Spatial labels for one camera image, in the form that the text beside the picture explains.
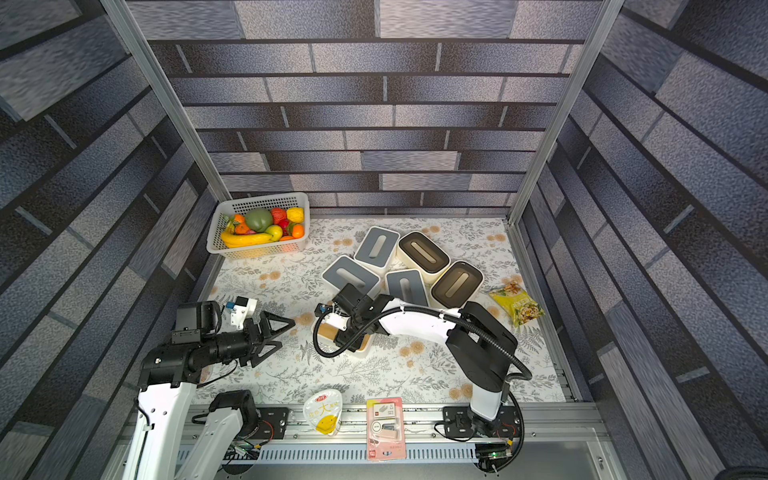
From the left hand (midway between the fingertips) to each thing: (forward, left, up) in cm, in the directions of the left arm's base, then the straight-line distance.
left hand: (287, 333), depth 67 cm
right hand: (+8, -10, -16) cm, 21 cm away
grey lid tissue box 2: (+29, -9, -16) cm, 34 cm away
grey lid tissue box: (+25, -30, -19) cm, 43 cm away
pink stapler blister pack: (-17, -23, -19) cm, 34 cm away
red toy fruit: (+53, +19, -15) cm, 58 cm away
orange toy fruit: (+46, +11, -16) cm, 50 cm away
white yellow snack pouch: (-14, -8, -12) cm, 20 cm away
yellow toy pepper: (+54, +13, -15) cm, 58 cm away
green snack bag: (+16, -64, -16) cm, 68 cm away
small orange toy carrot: (+48, +33, -15) cm, 60 cm away
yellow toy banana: (+39, +33, -13) cm, 52 cm away
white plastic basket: (+52, +41, -12) cm, 67 cm away
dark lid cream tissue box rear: (+35, -35, -14) cm, 51 cm away
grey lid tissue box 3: (+41, -19, -19) cm, 49 cm away
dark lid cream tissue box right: (+23, -46, -15) cm, 54 cm away
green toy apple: (+42, +17, -12) cm, 47 cm away
